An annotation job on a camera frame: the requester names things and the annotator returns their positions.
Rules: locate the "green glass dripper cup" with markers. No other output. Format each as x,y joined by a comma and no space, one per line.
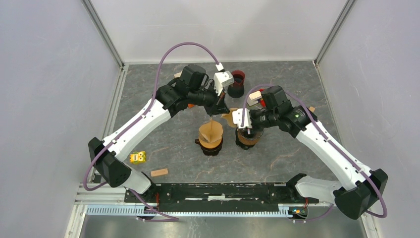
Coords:
244,146

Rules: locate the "yellow green toy figure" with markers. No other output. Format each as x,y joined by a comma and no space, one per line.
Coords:
137,157

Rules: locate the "clear glass dripper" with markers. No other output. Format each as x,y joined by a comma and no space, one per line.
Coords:
210,145

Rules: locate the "brown glass dripper cup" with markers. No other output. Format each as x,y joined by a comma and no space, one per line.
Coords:
210,151

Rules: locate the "flat wooden block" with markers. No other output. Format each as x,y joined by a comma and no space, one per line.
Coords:
160,172

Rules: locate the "dark red black carafe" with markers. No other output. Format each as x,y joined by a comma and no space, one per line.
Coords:
236,89

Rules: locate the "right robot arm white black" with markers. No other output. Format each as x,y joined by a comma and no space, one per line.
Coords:
357,190

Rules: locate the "colourful toy block stack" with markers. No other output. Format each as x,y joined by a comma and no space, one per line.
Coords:
255,98

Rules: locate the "grey ribbed dripper cone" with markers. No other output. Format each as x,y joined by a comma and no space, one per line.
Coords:
249,136

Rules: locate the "brown paper coffee filter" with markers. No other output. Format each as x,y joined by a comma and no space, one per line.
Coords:
210,132

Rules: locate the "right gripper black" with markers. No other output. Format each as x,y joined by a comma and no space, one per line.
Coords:
252,112

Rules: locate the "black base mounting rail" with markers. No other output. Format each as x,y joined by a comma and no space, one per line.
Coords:
222,197

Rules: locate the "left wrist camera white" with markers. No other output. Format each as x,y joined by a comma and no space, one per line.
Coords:
221,80

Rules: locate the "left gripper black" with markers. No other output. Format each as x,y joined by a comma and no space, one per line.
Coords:
219,105

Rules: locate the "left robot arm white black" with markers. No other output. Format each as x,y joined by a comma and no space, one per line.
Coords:
193,86

